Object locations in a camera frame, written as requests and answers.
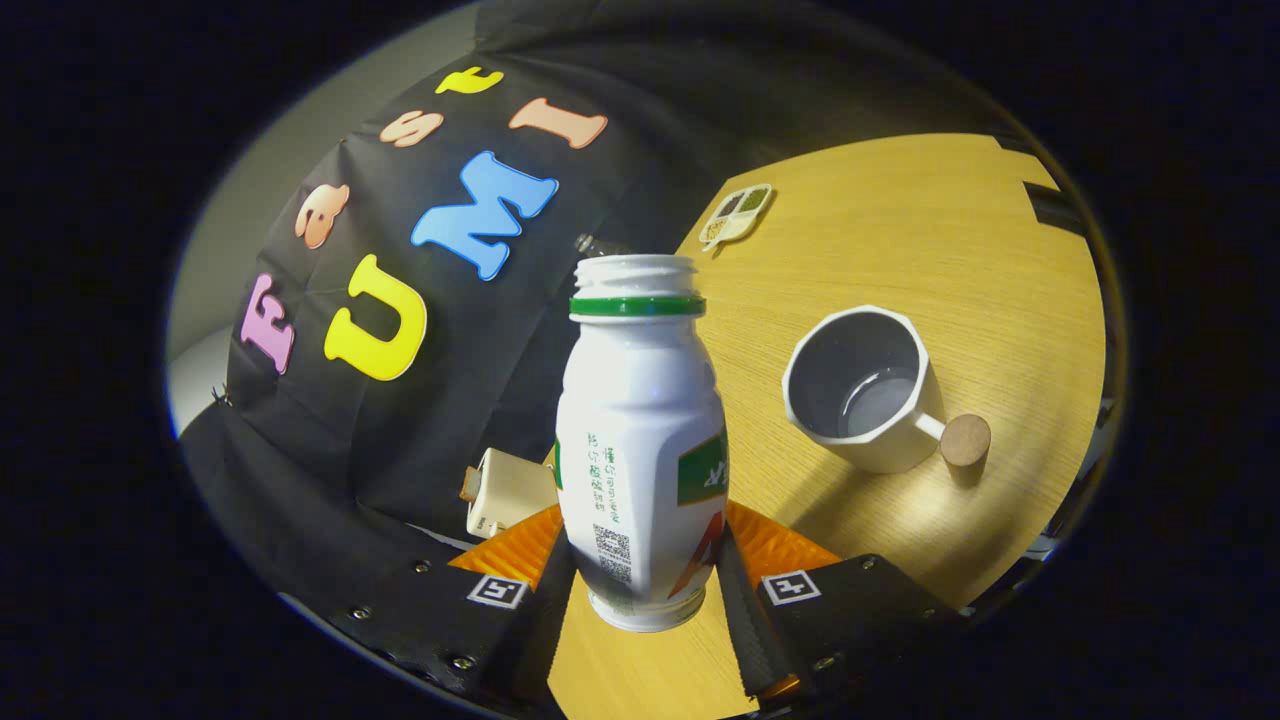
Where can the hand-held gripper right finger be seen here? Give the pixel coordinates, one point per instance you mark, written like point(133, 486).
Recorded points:
point(742, 625)

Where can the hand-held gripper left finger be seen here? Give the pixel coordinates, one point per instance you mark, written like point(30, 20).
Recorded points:
point(548, 630)

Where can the clear plastic water bottle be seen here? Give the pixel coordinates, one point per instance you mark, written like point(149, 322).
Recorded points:
point(590, 243)

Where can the white toaster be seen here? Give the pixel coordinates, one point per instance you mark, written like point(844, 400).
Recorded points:
point(515, 490)

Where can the toast slice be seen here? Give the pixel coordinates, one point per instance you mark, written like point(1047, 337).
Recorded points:
point(470, 485)

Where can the black backdrop cloth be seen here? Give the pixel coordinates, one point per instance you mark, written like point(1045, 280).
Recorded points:
point(450, 400)

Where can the white divided condiment dish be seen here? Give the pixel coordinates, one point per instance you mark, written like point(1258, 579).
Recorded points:
point(737, 213)

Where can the wooden table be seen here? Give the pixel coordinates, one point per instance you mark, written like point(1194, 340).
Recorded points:
point(950, 260)

